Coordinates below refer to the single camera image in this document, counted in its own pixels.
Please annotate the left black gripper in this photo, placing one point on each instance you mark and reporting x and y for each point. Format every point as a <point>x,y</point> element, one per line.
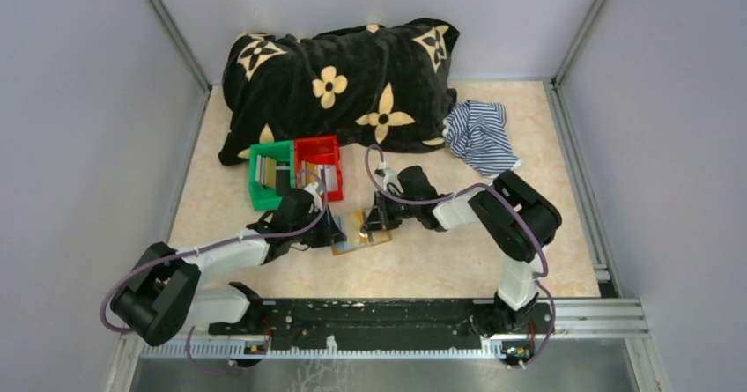
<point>330,233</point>

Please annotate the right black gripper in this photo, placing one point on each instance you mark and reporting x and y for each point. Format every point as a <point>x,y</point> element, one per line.
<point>380,218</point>

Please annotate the green plastic bin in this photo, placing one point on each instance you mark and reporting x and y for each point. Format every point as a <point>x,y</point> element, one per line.
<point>268,199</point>

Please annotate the yellow leather card holder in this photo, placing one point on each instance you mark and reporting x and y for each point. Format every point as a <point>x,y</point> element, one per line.
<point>351,225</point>

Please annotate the red plastic bin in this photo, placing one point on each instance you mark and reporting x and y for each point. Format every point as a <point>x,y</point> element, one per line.
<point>319,150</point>

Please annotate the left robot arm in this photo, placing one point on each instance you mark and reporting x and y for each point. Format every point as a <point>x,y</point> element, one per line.
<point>170,289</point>

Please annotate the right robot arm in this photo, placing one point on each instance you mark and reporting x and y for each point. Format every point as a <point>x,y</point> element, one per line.
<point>521,222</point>

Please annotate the cards in red bin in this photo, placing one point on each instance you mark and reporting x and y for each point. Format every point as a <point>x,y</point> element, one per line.
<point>326,173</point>

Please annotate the cards in green bin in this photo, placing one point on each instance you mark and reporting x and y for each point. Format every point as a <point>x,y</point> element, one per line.
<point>272,174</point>

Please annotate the blue striped cloth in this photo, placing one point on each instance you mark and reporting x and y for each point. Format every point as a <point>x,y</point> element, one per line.
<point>476,132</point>

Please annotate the black floral blanket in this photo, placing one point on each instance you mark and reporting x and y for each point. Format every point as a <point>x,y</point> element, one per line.
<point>371,84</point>

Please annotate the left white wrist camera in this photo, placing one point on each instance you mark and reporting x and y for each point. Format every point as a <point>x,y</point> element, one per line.
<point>316,190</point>

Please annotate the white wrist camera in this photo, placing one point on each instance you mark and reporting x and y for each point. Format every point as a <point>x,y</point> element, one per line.
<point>386,176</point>
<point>316,190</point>

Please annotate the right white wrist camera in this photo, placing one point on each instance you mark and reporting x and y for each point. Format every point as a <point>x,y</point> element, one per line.
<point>386,176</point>

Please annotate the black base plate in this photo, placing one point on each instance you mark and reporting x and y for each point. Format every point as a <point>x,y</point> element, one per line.
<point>374,325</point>

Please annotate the aluminium front rail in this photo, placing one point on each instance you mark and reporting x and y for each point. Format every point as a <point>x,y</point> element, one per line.
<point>571,319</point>

